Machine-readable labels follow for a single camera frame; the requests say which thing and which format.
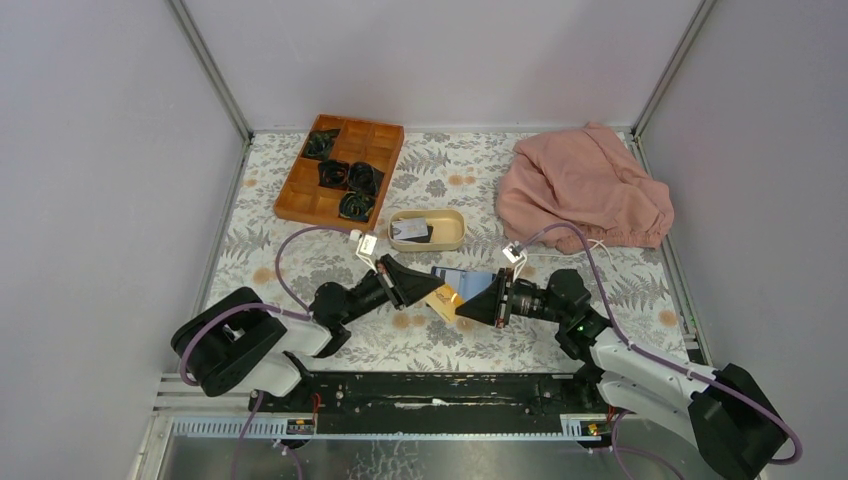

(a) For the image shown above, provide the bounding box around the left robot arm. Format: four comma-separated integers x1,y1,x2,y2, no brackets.
170,255,445,397

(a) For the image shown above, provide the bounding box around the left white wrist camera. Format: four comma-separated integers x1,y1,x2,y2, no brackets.
349,229,379,271

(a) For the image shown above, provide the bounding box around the black rolled item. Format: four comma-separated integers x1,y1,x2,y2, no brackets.
317,159,350,191
339,191,376,223
301,129,341,161
347,162,384,197

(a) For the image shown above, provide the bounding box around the black rolled item middle left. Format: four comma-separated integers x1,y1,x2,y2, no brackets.
317,159,350,191

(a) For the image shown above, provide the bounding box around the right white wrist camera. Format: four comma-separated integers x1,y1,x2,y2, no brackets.
502,241,528,280

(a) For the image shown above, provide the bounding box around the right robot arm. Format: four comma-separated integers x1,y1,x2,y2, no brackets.
456,269,790,479

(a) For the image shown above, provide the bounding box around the gold credit card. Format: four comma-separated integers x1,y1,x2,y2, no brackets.
424,284,464,324

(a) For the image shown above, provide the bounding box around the floral table mat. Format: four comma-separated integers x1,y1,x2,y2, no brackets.
208,133,686,373

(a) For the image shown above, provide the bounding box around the silver VIP card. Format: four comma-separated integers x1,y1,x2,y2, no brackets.
391,217,428,240

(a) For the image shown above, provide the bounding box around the black rolled item bottom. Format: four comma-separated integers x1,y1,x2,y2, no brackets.
339,191,376,223

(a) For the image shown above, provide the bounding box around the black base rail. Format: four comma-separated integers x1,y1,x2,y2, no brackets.
248,371,614,435

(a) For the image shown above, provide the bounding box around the cream oval tray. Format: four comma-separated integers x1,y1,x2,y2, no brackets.
388,208,466,252

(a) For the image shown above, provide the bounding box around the blue leather card holder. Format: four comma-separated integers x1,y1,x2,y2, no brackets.
430,266,496,301

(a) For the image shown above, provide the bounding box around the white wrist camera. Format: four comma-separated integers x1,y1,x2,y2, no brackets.
349,229,379,271
502,241,528,280

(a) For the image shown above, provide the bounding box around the black rolled item middle right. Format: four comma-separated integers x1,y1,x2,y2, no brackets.
347,162,384,197

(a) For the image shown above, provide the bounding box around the black rolled item top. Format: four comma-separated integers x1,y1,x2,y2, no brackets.
301,129,341,161

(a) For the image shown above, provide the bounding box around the pink cloth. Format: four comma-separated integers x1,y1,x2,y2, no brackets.
495,123,674,253

